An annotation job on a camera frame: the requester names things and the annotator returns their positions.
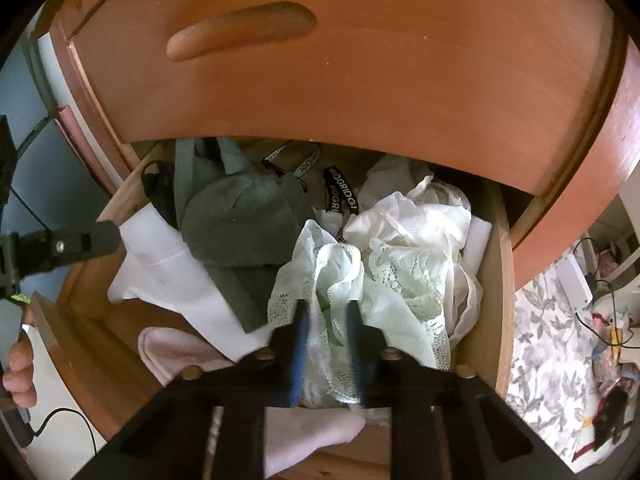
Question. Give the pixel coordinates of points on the pink sock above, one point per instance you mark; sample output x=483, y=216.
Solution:
x=167, y=352
x=310, y=432

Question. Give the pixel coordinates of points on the dark teal cabinet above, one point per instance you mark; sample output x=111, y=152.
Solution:
x=65, y=175

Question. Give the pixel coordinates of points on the white cloth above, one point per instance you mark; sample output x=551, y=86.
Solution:
x=165, y=270

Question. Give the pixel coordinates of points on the grey bra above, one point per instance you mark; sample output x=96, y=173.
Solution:
x=235, y=220

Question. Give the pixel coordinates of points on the white power strip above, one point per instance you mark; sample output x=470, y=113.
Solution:
x=575, y=280

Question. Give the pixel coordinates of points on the white flat pad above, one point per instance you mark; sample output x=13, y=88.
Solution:
x=477, y=242

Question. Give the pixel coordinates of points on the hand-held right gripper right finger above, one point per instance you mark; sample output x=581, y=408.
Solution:
x=357, y=340

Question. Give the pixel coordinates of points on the dark cloth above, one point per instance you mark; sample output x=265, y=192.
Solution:
x=610, y=417

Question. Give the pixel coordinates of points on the black lace underwear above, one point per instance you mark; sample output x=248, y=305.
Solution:
x=160, y=190

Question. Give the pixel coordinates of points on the white lace garment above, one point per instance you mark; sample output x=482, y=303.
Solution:
x=395, y=270

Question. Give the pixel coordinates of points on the wooden nightstand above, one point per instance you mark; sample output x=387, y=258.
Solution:
x=620, y=135

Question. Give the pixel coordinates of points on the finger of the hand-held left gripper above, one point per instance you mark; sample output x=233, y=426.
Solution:
x=95, y=239

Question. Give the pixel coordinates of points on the white crinkled mesh garment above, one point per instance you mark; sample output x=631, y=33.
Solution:
x=415, y=215

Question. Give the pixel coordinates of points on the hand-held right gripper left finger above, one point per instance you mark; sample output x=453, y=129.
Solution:
x=298, y=340

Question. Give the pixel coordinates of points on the person's left hand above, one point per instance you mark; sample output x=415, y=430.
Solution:
x=20, y=375

